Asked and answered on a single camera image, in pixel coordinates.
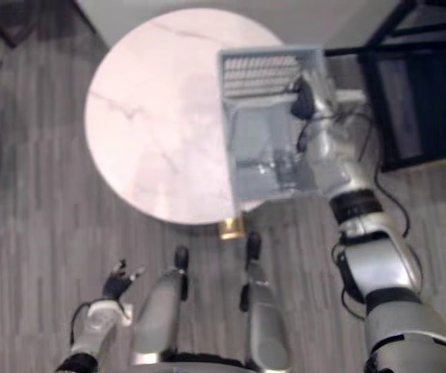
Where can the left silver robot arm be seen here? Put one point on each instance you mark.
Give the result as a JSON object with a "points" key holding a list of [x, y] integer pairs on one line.
{"points": [[96, 322]]}

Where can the dark crossed frame furniture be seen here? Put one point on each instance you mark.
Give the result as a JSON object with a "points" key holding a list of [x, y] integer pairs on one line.
{"points": [[9, 27]]}

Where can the silver robot leg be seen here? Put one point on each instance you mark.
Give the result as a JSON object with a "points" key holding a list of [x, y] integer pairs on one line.
{"points": [[263, 318], [161, 311]]}

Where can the gold table base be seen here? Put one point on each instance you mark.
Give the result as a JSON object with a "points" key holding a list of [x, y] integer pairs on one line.
{"points": [[231, 227]]}

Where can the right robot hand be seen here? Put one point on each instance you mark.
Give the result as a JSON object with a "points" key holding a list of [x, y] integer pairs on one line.
{"points": [[303, 99]]}

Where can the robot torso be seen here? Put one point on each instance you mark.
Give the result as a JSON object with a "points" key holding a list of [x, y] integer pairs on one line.
{"points": [[192, 362]]}

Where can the right silver robot leg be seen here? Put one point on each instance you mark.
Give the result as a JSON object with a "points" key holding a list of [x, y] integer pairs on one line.
{"points": [[263, 318]]}

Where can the black metal frame chair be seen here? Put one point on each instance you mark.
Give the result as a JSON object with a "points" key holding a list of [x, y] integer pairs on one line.
{"points": [[421, 93]]}

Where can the grey plastic basket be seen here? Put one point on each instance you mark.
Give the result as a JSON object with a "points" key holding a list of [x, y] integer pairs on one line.
{"points": [[258, 116]]}

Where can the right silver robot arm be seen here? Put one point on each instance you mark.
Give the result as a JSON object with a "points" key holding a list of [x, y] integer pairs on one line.
{"points": [[382, 268]]}

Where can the left silver robot leg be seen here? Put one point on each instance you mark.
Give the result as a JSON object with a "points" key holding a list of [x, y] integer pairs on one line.
{"points": [[161, 311]]}

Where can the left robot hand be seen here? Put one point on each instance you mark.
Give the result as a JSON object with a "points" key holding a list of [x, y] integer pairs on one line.
{"points": [[115, 286]]}

